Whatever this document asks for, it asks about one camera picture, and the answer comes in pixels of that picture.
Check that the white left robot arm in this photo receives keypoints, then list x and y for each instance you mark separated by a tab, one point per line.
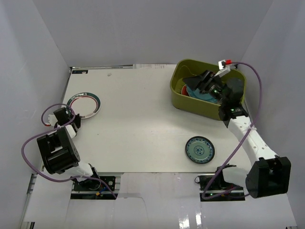
59	153

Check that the olive green plastic bin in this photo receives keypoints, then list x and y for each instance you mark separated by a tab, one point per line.
202	105

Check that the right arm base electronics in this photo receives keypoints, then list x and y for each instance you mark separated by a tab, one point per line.
219	186

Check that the black label sticker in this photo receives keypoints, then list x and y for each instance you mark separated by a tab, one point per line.
79	71

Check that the white papers at back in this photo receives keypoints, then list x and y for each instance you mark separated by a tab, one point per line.
154	66

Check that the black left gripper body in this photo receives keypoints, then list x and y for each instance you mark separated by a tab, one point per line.
76	120

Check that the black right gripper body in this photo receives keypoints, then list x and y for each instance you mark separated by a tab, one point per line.
212	87

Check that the white green rimmed plate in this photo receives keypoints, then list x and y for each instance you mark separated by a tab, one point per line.
85	104

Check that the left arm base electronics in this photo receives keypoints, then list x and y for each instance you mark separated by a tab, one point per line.
96	190

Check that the teal scalloped plate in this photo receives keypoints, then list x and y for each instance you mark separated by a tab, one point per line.
201	96

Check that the small blue patterned dish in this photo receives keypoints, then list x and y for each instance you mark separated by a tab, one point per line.
200	150

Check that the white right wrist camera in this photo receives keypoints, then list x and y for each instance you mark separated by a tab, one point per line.
224	67

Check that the red teal floral plate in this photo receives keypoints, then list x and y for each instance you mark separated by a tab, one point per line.
184	90

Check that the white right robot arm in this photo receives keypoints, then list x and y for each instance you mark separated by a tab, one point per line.
269	174

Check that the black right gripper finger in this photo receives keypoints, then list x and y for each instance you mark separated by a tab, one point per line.
206	76
193	82

